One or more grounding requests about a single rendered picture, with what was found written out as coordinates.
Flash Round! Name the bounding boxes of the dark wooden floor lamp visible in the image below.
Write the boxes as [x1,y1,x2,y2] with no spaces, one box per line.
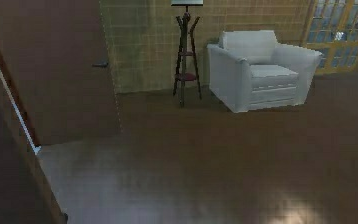
[170,0,205,108]

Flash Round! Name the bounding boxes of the white armchair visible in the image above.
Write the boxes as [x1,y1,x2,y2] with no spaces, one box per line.
[206,30,323,114]

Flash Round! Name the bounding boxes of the brown room door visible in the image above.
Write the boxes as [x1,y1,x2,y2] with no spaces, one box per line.
[0,0,123,147]

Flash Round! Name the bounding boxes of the yellow framed window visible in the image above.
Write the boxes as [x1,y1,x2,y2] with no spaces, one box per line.
[301,0,358,76]

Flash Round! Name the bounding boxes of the black door handle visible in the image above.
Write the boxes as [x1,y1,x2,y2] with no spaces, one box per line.
[92,60,110,69]

